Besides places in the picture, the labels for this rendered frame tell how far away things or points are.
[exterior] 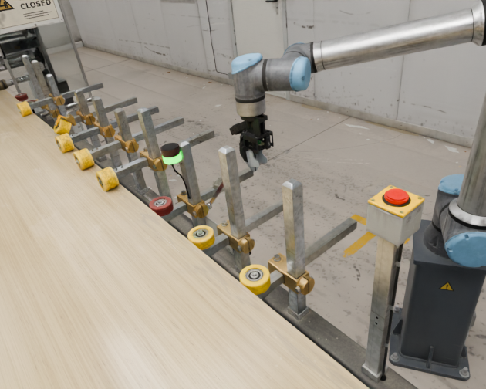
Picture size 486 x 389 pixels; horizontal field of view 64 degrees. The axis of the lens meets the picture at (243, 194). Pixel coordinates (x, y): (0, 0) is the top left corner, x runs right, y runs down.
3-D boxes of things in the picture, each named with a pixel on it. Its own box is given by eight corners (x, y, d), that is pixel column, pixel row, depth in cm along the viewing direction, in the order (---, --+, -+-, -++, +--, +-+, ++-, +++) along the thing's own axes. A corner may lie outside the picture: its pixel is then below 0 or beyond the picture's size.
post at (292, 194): (298, 311, 118) (291, 175, 92) (306, 317, 116) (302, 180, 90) (290, 317, 116) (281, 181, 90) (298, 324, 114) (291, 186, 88)
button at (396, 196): (392, 193, 71) (393, 185, 70) (412, 201, 69) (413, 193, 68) (379, 202, 69) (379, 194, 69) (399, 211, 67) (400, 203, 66)
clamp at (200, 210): (190, 200, 150) (187, 189, 147) (210, 214, 141) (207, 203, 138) (177, 207, 147) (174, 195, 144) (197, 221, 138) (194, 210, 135)
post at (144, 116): (171, 211, 169) (144, 105, 143) (176, 214, 166) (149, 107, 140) (164, 214, 167) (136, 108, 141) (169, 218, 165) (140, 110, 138)
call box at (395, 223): (386, 217, 77) (389, 184, 73) (419, 232, 72) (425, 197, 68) (364, 233, 74) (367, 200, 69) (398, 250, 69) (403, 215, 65)
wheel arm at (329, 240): (348, 226, 127) (349, 215, 125) (357, 230, 125) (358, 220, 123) (248, 299, 106) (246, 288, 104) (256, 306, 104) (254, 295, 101)
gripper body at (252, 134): (257, 157, 121) (253, 120, 114) (239, 149, 126) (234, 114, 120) (274, 147, 125) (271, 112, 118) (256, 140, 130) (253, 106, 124)
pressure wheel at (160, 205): (170, 218, 146) (163, 192, 139) (182, 226, 140) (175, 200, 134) (152, 228, 142) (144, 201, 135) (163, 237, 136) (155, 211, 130)
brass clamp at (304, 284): (281, 263, 116) (281, 251, 113) (316, 287, 107) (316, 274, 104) (267, 274, 113) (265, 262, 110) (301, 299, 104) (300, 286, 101)
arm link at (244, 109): (229, 99, 118) (252, 90, 123) (231, 115, 120) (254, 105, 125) (248, 106, 112) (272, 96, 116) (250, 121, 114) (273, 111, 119)
